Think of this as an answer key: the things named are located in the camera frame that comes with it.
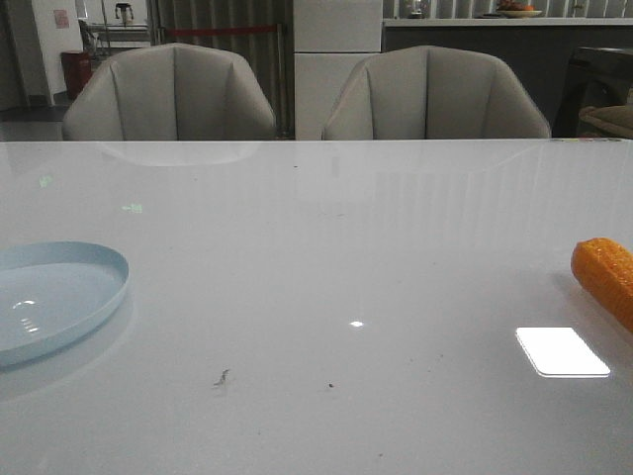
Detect light blue round plate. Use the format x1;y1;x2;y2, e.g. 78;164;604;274
1;241;130;367

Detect orange toy corn cob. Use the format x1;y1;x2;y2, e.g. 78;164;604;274
571;237;632;332

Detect right beige upholstered chair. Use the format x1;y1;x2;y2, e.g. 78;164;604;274
321;46;551;141

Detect beige upholstered chair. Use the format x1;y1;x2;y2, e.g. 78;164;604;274
62;43;276;142
321;46;551;141

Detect white cabinet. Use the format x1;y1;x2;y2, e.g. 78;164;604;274
293;0;383;141

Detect left beige upholstered chair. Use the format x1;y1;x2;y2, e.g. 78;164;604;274
62;43;276;142

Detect red barrier belt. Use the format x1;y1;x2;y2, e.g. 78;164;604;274
164;25;278;38

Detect grey counter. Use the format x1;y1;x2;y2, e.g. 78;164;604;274
382;18;632;138

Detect red bin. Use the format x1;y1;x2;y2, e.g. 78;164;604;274
60;50;92;100

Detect fruit bowl on counter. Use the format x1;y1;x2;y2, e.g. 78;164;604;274
496;0;542;19

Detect tan cushion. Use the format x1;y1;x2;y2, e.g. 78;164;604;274
579;105;632;139

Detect pink wall notice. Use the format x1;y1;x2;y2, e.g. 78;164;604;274
53;9;69;29

